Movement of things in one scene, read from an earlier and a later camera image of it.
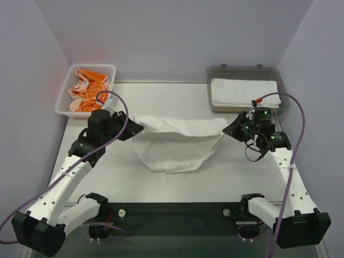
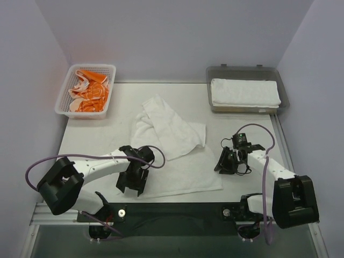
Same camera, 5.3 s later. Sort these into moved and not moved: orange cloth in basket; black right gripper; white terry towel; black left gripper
Moved: black left gripper; black right gripper
Not moved: orange cloth in basket; white terry towel
